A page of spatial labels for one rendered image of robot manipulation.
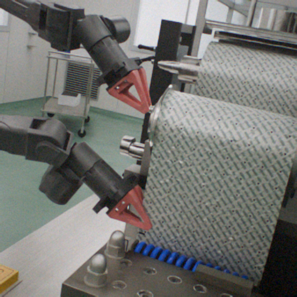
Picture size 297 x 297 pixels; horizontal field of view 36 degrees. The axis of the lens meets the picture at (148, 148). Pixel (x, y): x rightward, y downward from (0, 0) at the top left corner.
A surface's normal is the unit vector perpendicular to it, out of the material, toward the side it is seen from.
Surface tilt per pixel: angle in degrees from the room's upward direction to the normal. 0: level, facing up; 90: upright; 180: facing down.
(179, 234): 90
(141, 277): 0
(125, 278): 0
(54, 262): 0
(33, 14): 96
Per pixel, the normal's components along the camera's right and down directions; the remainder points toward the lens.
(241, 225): -0.34, 0.19
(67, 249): 0.17, -0.95
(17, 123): 0.20, -0.85
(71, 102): -0.07, 0.26
